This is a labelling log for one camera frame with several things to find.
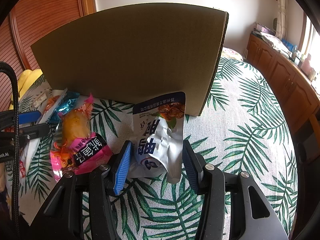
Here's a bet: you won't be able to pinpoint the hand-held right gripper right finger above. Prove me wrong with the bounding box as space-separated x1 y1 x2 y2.
182 140 288 240

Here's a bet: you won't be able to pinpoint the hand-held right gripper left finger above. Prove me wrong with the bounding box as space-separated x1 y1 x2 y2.
31 140 133 240

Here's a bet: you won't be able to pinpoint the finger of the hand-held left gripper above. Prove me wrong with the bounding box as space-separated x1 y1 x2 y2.
19 111 42 125
15 123 50 140

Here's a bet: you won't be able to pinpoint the white red snack packet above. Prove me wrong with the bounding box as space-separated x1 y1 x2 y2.
31 90 52 112

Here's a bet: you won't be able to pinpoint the large white chicken feet packet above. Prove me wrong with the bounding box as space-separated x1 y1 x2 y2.
19 88 68 180

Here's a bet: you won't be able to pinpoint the teal snack packet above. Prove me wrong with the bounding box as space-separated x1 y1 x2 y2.
47 92 80 124

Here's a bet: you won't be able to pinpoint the pink snack packet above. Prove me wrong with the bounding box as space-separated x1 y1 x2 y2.
50 94 112 183

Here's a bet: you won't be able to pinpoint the silver white snack packet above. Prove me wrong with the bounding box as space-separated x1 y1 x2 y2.
129 91 187 184

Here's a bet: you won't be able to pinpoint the brown cardboard box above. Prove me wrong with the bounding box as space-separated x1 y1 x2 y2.
30 3 229 117

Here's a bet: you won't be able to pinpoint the yellow plush toy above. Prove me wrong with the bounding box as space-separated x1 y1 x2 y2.
9 69 44 110

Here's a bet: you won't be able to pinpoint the leaf print bedsheet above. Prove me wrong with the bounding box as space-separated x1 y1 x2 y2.
5 56 299 240

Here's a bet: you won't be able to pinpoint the wooden slatted wardrobe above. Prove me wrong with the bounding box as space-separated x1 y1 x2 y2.
0 0 97 85

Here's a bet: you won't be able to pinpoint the floral blanket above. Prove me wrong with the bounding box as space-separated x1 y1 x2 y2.
221 47 244 60

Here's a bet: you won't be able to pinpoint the long wooden cabinet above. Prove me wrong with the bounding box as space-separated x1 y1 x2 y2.
246 34 320 133

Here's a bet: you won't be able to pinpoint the stack of folded cloths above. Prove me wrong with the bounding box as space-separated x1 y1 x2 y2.
252 31 288 53

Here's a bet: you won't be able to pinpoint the pink bottle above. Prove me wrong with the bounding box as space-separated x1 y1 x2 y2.
301 54 313 73

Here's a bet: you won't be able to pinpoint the blue packs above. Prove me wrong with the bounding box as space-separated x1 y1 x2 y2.
281 38 298 52

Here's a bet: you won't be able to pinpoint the pink box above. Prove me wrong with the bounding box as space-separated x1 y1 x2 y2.
254 21 274 34

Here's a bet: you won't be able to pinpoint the wooden framed window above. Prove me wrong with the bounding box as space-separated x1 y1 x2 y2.
297 12 320 63

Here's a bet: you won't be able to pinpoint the patterned beige curtain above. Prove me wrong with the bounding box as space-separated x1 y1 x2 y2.
274 0 292 39

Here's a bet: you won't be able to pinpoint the black braided cable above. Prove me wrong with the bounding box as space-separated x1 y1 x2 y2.
0 61 20 230

